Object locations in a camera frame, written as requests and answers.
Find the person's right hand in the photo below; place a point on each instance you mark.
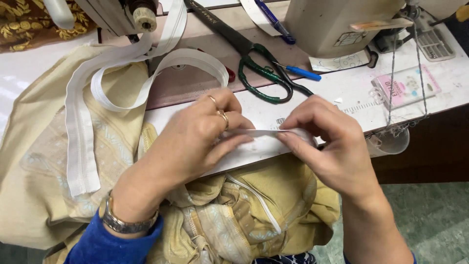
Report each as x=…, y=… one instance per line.
x=337, y=154

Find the person's left hand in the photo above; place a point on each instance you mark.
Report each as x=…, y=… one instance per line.
x=176, y=146

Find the white zipper tape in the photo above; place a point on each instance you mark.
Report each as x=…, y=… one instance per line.
x=78, y=146

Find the white measuring scale strip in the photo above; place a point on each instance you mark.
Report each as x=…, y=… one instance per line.
x=361, y=107

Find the clear plastic cup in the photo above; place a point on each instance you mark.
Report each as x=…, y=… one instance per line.
x=390, y=143

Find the dark brown table side panel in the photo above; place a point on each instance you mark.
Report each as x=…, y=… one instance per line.
x=425, y=150

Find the scribbled white paper sheet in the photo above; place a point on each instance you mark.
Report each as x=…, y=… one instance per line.
x=340, y=62

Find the silver gold wristwatch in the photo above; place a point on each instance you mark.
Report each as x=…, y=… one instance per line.
x=121, y=223

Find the pink clear plastic packet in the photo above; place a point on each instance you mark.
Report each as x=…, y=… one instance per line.
x=406, y=86

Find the grey thread strands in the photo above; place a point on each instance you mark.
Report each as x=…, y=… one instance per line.
x=391, y=73

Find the person's dark patterned clothing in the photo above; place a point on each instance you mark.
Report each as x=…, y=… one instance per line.
x=285, y=258

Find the cream industrial sewing machine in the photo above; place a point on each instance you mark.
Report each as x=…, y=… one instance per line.
x=322, y=29

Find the beige patterned garment fabric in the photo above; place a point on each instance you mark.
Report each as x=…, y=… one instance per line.
x=33, y=176

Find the blue pen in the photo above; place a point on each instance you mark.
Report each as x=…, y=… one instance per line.
x=274, y=22

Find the white paper strip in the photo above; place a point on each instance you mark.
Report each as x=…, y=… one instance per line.
x=256, y=16

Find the brown gold-patterned fabric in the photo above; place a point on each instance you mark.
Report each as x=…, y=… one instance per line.
x=22, y=25

